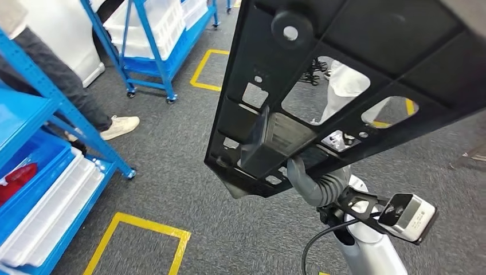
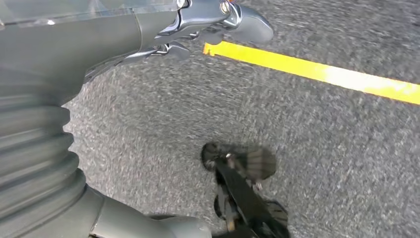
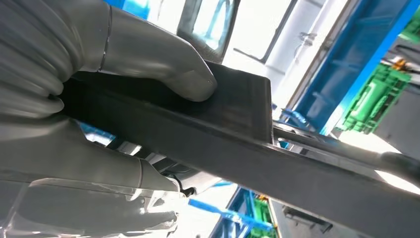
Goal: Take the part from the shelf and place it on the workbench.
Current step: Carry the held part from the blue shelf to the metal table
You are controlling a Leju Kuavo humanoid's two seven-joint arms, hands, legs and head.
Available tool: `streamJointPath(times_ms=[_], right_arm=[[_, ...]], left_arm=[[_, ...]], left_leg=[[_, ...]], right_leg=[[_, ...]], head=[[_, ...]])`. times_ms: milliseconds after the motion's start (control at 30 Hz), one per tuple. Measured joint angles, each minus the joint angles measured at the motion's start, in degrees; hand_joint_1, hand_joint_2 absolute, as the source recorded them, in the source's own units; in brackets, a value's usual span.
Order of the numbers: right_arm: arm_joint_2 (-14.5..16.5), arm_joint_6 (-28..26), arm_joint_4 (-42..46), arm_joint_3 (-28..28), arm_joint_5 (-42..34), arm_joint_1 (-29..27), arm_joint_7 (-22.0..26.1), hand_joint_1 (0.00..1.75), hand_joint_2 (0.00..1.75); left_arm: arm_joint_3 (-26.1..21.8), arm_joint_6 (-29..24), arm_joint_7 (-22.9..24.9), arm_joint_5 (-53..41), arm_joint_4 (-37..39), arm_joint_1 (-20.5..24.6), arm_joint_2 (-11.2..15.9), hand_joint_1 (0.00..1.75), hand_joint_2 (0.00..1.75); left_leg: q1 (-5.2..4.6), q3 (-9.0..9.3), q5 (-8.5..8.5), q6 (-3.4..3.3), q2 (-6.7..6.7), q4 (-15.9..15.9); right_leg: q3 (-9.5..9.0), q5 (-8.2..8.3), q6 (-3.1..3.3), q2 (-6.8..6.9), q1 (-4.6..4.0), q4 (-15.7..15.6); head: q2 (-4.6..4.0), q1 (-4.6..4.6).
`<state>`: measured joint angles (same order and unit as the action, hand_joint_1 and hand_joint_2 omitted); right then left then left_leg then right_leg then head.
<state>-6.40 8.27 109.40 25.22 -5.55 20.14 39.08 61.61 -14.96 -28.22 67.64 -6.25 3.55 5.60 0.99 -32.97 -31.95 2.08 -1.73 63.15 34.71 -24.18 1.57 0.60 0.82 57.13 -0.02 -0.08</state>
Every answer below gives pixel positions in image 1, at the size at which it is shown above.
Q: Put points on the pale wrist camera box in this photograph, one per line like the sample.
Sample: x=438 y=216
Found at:
x=412 y=220

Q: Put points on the black camera bracket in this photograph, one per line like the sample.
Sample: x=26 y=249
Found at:
x=341 y=197

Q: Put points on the white plastic tray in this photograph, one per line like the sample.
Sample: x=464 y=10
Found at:
x=45 y=212
x=81 y=197

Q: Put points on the red plastic item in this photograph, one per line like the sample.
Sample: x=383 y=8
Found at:
x=19 y=182

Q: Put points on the blue plastic bin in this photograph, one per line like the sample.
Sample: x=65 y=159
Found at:
x=22 y=150

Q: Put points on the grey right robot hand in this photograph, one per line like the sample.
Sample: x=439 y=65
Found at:
x=303 y=186

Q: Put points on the black plastic panel part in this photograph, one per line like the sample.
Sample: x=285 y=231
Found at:
x=379 y=34

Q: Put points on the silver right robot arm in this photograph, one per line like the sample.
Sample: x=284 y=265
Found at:
x=370 y=254

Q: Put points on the black chair base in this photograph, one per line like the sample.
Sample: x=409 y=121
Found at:
x=313 y=77

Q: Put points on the blue metal shelf rack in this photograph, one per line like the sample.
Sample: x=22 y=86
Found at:
x=144 y=65
x=22 y=114

